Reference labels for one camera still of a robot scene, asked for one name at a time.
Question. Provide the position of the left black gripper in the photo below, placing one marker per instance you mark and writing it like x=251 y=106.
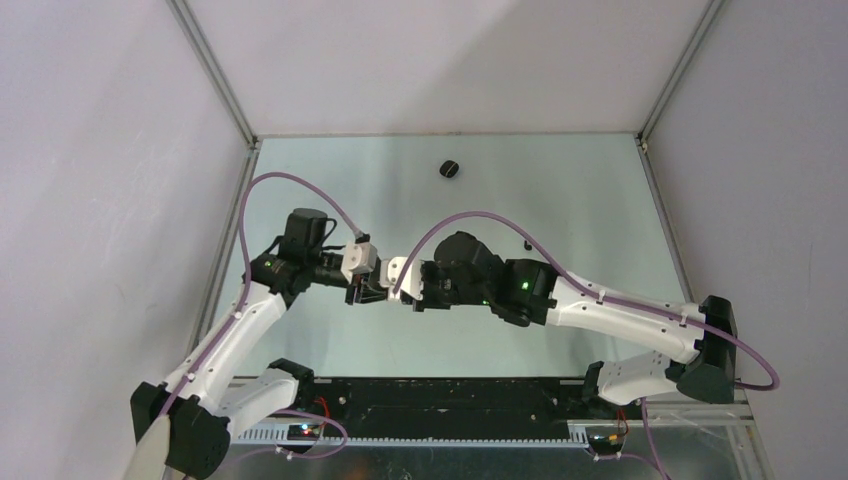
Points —
x=371 y=288

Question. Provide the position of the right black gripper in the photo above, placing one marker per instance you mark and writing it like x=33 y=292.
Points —
x=427 y=300

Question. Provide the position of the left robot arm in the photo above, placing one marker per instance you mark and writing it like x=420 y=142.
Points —
x=188 y=421

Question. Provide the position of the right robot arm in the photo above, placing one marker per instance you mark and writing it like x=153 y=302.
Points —
x=690 y=346

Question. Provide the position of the black earbud charging case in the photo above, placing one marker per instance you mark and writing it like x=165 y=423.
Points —
x=449 y=169

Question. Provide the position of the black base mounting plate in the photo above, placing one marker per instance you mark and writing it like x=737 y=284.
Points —
x=530 y=409

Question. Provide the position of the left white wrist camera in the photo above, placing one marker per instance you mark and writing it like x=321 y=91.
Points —
x=358 y=259

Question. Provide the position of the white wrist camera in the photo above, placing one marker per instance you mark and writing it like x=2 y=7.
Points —
x=403 y=279
x=358 y=259

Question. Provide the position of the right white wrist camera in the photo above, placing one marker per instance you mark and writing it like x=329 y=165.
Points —
x=403 y=279

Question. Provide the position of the left aluminium frame post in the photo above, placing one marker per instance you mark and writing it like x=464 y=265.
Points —
x=198 y=41

